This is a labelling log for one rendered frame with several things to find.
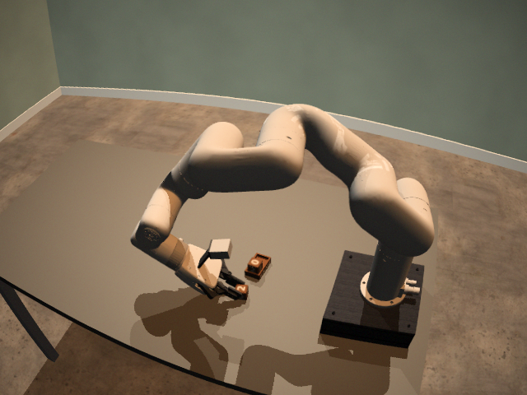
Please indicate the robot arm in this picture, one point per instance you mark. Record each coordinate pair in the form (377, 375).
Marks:
(396, 212)

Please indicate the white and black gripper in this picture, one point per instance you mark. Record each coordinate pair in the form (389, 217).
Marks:
(206, 277)

